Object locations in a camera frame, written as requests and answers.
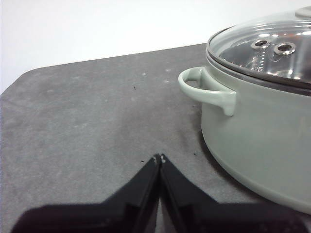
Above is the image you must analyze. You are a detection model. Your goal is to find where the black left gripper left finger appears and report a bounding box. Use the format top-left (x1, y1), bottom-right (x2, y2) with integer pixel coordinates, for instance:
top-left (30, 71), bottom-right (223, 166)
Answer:
top-left (14, 153), bottom-right (161, 233)

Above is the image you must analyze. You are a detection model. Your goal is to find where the glass lid with green knob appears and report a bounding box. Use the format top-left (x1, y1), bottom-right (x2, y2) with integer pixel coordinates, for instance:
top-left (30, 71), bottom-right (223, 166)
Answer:
top-left (206, 6), bottom-right (311, 84)

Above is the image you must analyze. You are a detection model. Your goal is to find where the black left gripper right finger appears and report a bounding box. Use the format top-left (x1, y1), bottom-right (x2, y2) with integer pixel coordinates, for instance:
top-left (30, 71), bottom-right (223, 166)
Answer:
top-left (160, 153), bottom-right (311, 233)

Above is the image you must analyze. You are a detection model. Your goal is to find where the pale green electric steamer pot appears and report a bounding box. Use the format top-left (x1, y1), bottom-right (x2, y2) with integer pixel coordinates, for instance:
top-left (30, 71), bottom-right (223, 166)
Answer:
top-left (177, 66), bottom-right (311, 216)

